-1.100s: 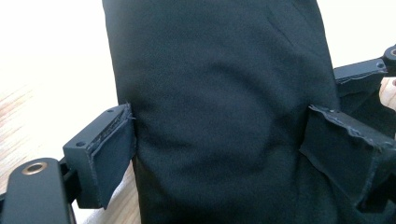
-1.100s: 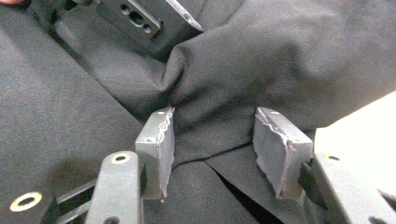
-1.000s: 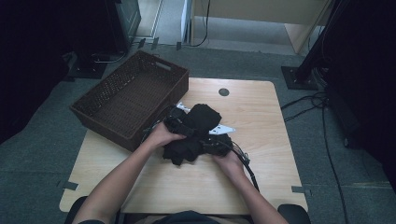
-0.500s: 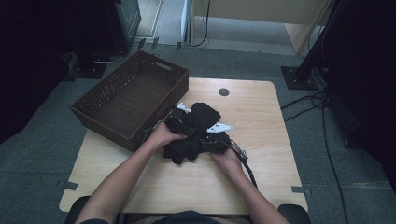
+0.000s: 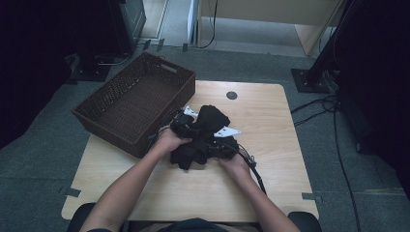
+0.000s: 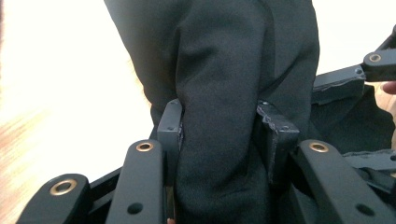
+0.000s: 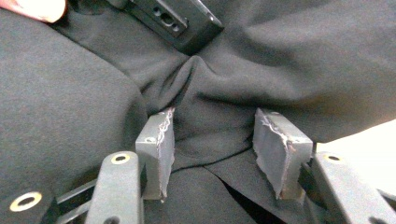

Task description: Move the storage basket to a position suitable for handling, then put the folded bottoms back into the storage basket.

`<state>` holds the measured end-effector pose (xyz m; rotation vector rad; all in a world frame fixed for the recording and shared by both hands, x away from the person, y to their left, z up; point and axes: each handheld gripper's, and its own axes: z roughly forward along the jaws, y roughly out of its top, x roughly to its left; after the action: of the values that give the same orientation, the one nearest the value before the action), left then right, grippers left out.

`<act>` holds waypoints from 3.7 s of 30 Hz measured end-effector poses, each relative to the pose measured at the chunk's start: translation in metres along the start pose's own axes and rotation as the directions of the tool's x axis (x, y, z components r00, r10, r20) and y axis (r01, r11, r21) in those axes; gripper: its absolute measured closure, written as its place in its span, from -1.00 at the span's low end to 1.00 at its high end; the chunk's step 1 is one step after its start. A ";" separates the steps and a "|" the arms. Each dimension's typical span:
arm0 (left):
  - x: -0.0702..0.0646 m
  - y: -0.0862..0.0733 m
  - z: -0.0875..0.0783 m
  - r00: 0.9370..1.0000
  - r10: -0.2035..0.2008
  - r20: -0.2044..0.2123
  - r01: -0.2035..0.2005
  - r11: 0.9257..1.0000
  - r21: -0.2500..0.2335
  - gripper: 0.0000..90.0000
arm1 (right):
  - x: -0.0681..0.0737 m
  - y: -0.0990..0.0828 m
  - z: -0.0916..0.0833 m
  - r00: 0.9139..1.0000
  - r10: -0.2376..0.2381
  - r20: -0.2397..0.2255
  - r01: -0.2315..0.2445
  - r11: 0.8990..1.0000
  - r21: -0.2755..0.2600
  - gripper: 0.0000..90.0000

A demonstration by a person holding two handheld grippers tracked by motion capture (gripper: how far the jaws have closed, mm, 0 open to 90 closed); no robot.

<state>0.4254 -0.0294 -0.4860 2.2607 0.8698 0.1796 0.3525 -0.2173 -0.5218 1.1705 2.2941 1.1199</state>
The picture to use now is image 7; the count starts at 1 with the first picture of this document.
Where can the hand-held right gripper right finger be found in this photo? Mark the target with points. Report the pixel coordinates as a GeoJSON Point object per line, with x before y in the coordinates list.
{"type": "Point", "coordinates": [280, 155]}

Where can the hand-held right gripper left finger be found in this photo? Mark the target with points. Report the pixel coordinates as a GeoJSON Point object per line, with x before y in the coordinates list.
{"type": "Point", "coordinates": [157, 155]}

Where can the black pants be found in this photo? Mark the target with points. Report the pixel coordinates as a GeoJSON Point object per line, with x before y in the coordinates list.
{"type": "Point", "coordinates": [62, 93]}

